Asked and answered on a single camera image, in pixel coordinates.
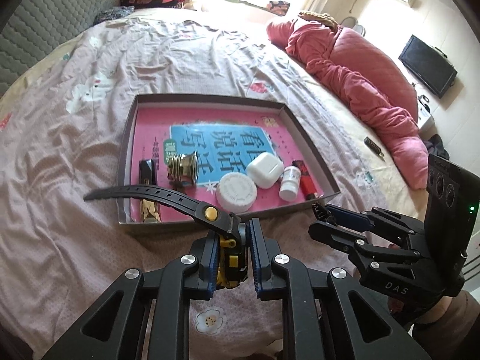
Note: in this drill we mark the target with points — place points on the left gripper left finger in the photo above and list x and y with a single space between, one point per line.
208 265

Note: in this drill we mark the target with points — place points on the black and yellow wristwatch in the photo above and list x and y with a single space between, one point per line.
232 232

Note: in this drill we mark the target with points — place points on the white earbuds case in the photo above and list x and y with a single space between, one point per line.
265 170

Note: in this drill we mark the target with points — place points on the white round bottle cap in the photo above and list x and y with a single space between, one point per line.
236 192

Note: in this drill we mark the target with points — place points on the red pink quilt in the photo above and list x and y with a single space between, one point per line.
366 81

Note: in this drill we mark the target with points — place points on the grey cardboard box tray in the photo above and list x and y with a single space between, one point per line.
314 158

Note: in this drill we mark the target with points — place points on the grey quilted headboard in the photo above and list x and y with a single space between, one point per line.
37 27

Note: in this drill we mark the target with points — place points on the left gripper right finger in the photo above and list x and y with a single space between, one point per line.
261 252

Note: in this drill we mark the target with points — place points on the small white pill bottle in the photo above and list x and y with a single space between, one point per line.
289 188

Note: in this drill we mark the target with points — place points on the black television screen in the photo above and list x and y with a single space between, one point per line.
428 65

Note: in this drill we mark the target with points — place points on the red and black lighter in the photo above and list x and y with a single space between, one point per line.
306 182

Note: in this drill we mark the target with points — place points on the small black clip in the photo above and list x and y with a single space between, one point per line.
322 214

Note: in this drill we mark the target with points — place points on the pink and blue book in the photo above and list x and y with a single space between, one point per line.
226 141

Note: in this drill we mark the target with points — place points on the person's hand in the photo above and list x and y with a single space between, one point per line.
450 330

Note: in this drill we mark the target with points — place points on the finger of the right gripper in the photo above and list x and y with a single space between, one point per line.
360 215
356 247

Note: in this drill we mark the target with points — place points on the pink patterned bed sheet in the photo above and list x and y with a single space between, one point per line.
62 140

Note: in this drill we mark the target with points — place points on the shiny metal ring fitting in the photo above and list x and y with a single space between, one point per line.
183 169

